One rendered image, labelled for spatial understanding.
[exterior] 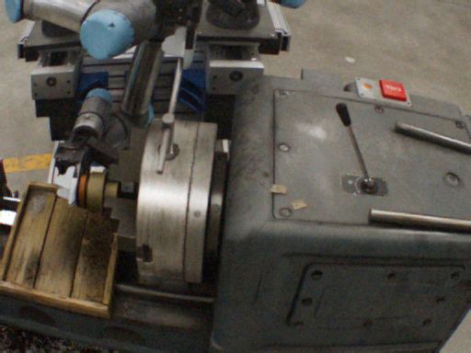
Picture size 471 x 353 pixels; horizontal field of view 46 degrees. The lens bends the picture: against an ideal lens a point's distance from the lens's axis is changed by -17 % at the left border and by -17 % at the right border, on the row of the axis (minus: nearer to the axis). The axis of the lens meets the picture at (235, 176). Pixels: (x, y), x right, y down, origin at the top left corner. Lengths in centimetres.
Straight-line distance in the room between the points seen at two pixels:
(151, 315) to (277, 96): 53
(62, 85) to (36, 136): 156
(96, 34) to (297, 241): 57
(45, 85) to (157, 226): 65
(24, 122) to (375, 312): 245
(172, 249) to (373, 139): 43
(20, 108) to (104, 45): 220
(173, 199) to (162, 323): 34
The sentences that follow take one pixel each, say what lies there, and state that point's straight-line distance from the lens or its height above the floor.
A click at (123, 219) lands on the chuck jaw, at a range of 121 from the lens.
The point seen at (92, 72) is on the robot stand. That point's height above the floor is 103.
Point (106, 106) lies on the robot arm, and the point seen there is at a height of 110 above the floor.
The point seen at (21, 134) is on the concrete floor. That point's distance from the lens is 321.
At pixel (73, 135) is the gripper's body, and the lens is 141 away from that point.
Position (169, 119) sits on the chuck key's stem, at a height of 132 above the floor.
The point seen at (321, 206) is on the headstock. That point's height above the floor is 126.
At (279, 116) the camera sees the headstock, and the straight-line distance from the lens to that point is 122.
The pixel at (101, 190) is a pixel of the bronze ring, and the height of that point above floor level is 112.
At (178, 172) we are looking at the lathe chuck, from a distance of 113.
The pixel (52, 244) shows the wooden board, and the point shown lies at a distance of 147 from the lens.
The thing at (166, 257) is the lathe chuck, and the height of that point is 109.
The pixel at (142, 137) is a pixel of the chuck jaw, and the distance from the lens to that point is 125.
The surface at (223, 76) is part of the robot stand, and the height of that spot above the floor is 108.
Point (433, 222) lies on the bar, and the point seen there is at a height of 127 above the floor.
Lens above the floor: 200
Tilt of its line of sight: 43 degrees down
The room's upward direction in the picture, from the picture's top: 7 degrees clockwise
